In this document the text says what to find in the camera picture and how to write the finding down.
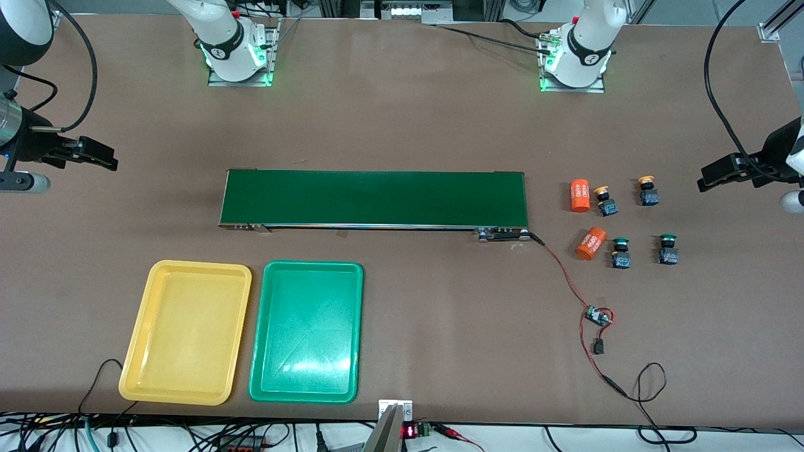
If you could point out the red clip lead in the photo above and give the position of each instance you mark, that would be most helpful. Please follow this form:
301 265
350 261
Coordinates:
449 430

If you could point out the small circuit board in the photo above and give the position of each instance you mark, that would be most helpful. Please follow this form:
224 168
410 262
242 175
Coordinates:
597 316

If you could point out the yellow plastic tray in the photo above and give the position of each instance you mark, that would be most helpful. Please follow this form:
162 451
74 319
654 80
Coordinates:
188 333

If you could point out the green push button switch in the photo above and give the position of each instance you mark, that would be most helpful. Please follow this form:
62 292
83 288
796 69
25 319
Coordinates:
621 258
669 255

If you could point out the orange cylindrical battery cell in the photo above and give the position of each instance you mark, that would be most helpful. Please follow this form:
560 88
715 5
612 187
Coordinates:
590 243
580 196

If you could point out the grey metal mount bracket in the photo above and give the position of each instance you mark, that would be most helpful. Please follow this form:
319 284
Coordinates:
383 433

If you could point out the aluminium frame profile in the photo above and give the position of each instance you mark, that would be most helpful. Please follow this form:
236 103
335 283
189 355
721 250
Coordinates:
769 30
56 20

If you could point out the white light fixture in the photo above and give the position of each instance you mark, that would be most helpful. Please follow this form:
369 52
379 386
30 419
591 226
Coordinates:
408 11

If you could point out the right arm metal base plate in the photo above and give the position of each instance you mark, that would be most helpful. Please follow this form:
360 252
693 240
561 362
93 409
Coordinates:
239 82

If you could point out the yellow push button switch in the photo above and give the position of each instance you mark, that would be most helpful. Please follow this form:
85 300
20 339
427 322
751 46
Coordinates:
649 198
606 204

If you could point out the red LED display module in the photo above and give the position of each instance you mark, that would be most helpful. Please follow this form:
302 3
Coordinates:
408 432

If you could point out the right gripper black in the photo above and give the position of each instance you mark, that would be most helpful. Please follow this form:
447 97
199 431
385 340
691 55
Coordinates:
35 144

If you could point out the green conveyor belt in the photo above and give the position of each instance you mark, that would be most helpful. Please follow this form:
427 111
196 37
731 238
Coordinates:
377 198

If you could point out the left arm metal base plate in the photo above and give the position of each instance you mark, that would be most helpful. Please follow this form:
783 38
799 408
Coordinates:
571 89

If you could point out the green plastic tray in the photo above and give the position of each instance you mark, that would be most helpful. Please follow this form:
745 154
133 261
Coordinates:
308 326

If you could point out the black power strip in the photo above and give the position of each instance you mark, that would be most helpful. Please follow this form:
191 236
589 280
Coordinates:
242 447

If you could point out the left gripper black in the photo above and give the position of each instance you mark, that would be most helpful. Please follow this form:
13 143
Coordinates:
774 152

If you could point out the green terminal block module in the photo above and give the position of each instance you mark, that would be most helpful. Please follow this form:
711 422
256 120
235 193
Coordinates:
424 430

